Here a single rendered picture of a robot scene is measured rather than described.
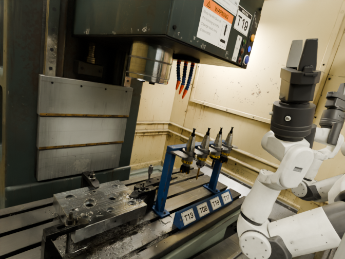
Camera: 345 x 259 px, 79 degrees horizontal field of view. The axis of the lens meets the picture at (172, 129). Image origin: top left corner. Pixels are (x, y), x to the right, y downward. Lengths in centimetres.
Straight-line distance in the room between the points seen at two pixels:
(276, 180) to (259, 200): 8
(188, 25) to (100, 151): 91
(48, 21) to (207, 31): 69
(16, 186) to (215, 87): 146
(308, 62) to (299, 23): 115
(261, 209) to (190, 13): 55
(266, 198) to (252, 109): 108
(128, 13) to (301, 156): 61
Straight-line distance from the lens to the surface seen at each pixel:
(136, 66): 73
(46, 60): 110
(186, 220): 101
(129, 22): 71
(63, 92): 112
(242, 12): 84
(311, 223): 65
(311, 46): 51
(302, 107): 54
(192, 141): 91
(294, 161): 56
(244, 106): 165
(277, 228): 67
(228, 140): 118
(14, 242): 93
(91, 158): 130
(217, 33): 73
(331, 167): 153
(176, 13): 60
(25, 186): 128
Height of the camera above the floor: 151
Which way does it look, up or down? 13 degrees down
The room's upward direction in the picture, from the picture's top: 12 degrees clockwise
